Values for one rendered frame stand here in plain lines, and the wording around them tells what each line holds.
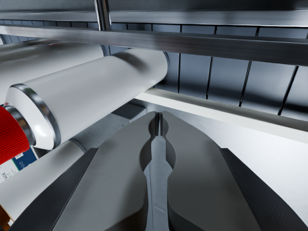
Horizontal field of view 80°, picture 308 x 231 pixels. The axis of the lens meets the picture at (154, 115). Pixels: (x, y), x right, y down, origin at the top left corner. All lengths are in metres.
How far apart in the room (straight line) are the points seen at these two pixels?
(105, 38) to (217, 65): 0.12
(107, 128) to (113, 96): 0.23
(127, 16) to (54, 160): 0.36
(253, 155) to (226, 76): 0.15
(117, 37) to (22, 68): 0.12
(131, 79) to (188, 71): 0.08
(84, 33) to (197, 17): 0.11
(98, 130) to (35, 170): 0.16
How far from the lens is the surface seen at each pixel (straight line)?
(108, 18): 0.18
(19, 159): 0.70
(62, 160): 0.50
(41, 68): 0.25
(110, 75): 0.17
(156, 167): 0.45
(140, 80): 0.19
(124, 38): 0.17
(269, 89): 0.22
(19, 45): 0.31
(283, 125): 0.20
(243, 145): 0.32
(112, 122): 0.36
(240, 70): 0.22
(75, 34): 0.21
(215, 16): 0.22
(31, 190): 0.48
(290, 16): 0.21
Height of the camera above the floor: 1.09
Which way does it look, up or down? 46 degrees down
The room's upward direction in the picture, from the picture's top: 130 degrees counter-clockwise
